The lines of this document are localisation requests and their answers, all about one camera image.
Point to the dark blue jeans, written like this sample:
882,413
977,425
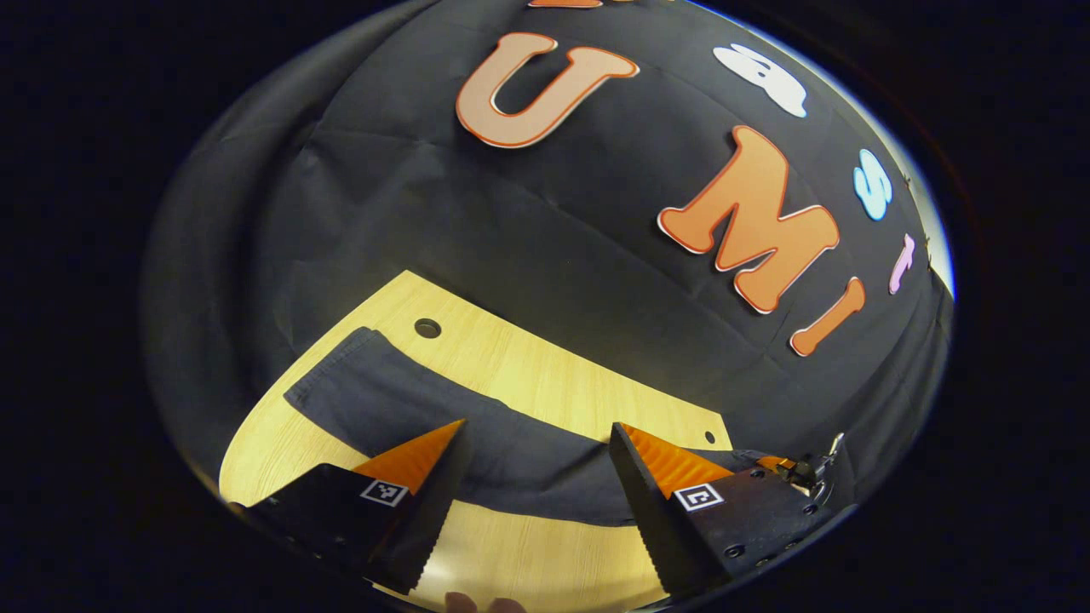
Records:
528,464

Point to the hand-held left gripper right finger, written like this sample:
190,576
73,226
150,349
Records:
649,502

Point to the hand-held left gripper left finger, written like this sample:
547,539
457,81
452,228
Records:
434,502

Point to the black backdrop cloth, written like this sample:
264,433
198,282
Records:
511,221

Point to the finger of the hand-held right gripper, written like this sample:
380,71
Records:
773,464

